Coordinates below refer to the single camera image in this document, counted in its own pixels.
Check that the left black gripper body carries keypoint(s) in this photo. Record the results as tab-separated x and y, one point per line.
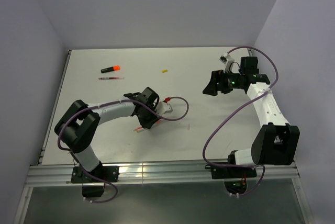
148	116

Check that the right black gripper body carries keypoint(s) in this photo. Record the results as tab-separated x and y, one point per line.
229	80

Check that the white pen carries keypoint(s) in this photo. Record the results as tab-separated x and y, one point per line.
139	130

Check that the dark red pen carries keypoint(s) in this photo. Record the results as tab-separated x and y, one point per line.
111	78

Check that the black orange highlighter pen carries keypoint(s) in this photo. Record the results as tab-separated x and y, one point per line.
110	69

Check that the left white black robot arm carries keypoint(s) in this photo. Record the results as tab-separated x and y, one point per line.
77	127

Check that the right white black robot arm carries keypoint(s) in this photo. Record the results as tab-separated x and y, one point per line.
276	142

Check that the red pen with clear barrel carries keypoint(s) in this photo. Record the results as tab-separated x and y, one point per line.
155	124

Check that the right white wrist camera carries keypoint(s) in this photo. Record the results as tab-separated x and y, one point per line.
228	62

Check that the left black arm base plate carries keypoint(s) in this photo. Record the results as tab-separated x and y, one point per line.
106	173

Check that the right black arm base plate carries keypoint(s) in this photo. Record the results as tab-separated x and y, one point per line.
227	172

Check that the aluminium frame rail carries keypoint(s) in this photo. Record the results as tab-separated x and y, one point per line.
129	173

